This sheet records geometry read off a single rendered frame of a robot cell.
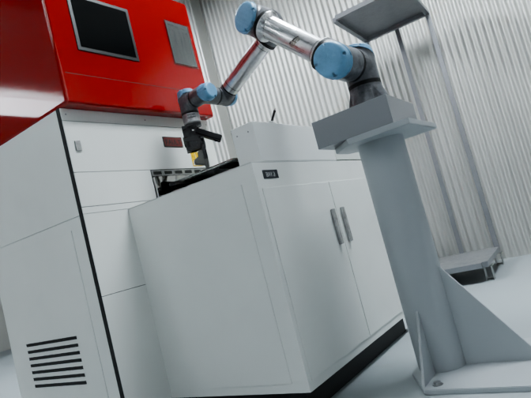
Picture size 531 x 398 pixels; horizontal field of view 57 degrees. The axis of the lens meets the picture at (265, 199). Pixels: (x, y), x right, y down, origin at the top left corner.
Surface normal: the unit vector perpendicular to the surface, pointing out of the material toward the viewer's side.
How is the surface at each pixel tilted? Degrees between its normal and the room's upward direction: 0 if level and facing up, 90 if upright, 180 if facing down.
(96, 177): 90
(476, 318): 90
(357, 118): 90
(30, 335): 90
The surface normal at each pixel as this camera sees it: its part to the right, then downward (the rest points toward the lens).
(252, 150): -0.57, 0.07
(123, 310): 0.79, -0.25
